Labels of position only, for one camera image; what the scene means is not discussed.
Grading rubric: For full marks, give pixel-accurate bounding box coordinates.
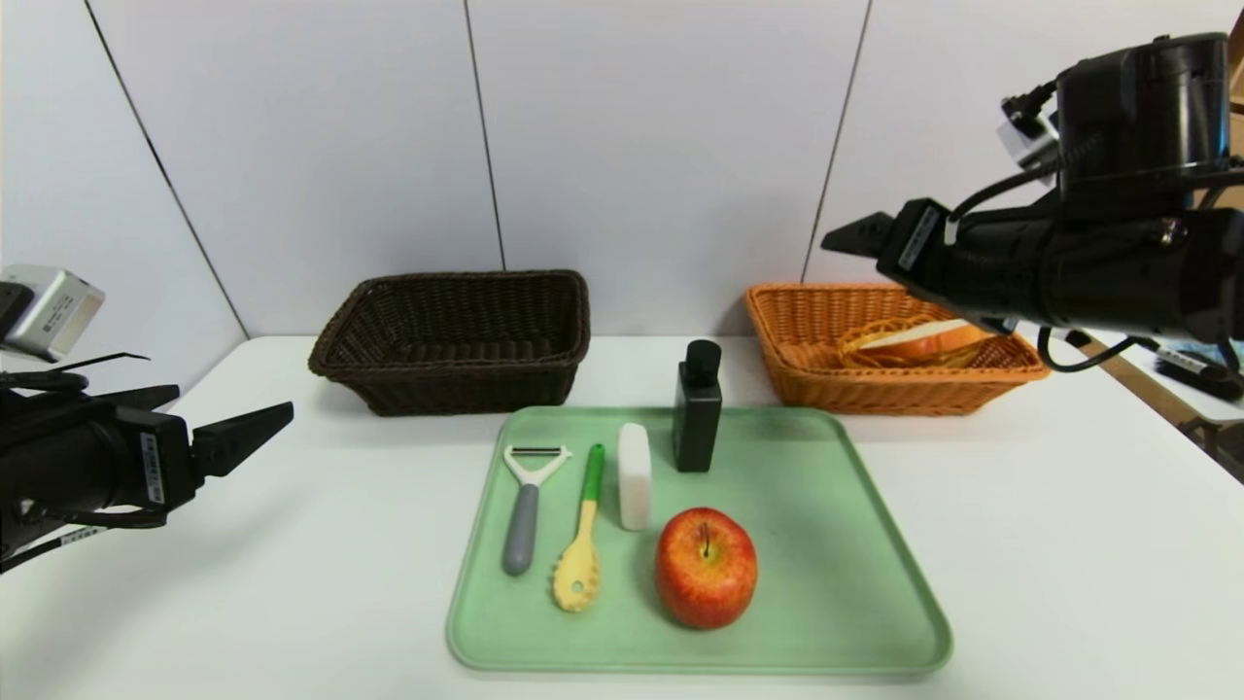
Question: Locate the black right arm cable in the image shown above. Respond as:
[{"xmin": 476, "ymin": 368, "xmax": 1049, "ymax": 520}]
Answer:
[{"xmin": 1035, "ymin": 326, "xmax": 1140, "ymax": 374}]

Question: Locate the orange wicker basket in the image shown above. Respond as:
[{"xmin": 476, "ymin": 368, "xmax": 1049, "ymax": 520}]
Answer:
[{"xmin": 744, "ymin": 283, "xmax": 1051, "ymax": 417}]

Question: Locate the yellow pasta spoon green handle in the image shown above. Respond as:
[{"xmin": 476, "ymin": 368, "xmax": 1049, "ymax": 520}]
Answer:
[{"xmin": 552, "ymin": 443, "xmax": 605, "ymax": 613}]

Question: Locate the red apple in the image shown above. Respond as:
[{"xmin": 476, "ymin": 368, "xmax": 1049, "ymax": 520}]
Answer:
[{"xmin": 655, "ymin": 507, "xmax": 758, "ymax": 630}]

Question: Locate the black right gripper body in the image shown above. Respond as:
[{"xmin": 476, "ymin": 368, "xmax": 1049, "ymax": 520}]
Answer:
[{"xmin": 876, "ymin": 197, "xmax": 1056, "ymax": 335}]

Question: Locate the white side table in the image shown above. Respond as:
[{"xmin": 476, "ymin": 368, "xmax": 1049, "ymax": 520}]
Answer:
[{"xmin": 1069, "ymin": 331, "xmax": 1244, "ymax": 429}]

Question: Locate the white soap bar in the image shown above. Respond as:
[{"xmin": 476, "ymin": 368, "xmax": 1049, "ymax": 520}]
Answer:
[{"xmin": 618, "ymin": 422, "xmax": 652, "ymax": 532}]

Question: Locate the small yellow wicker bread basket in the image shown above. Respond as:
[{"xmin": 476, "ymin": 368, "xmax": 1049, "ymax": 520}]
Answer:
[{"xmin": 838, "ymin": 316, "xmax": 997, "ymax": 370}]

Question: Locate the white bread slice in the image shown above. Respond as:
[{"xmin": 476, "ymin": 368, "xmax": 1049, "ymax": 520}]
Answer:
[{"xmin": 855, "ymin": 319, "xmax": 987, "ymax": 356}]

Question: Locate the dark brown wicker basket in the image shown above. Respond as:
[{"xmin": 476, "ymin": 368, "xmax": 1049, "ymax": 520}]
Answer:
[{"xmin": 308, "ymin": 270, "xmax": 592, "ymax": 417}]

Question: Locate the white peeler grey handle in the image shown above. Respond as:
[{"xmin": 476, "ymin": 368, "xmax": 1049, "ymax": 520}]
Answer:
[{"xmin": 501, "ymin": 445, "xmax": 572, "ymax": 577}]

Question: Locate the black rectangular bottle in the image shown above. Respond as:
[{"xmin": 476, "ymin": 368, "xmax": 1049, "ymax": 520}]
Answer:
[{"xmin": 672, "ymin": 339, "xmax": 723, "ymax": 473}]

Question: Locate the light green plastic tray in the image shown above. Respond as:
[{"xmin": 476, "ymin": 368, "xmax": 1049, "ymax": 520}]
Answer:
[{"xmin": 447, "ymin": 405, "xmax": 953, "ymax": 675}]

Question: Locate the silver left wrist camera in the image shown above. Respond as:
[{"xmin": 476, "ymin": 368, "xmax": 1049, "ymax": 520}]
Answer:
[{"xmin": 0, "ymin": 264, "xmax": 106, "ymax": 363}]

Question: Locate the black brush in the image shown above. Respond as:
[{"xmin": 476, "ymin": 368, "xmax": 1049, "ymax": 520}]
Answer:
[{"xmin": 1155, "ymin": 348, "xmax": 1244, "ymax": 402}]

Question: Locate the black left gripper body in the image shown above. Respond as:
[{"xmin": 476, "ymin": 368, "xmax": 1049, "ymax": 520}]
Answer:
[{"xmin": 0, "ymin": 402, "xmax": 203, "ymax": 543}]

